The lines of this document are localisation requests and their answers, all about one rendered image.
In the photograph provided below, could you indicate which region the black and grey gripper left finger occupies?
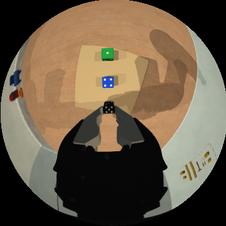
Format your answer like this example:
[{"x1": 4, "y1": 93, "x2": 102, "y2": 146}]
[{"x1": 53, "y1": 106, "x2": 104, "y2": 172}]

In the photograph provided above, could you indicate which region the green die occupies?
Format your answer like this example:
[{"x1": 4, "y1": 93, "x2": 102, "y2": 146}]
[{"x1": 101, "y1": 48, "x2": 114, "y2": 61}]

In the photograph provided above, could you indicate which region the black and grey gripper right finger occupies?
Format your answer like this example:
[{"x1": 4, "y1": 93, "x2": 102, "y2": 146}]
[{"x1": 114, "y1": 105, "x2": 168, "y2": 171}]

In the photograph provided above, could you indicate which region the blue die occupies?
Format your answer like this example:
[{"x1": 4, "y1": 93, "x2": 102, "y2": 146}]
[{"x1": 102, "y1": 77, "x2": 114, "y2": 89}]

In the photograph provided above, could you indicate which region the black die with white pips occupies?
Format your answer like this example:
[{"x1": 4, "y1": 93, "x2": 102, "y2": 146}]
[{"x1": 104, "y1": 102, "x2": 114, "y2": 114}]

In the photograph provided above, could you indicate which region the tan square mat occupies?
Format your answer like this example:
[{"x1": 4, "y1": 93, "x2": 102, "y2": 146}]
[{"x1": 75, "y1": 45, "x2": 149, "y2": 115}]

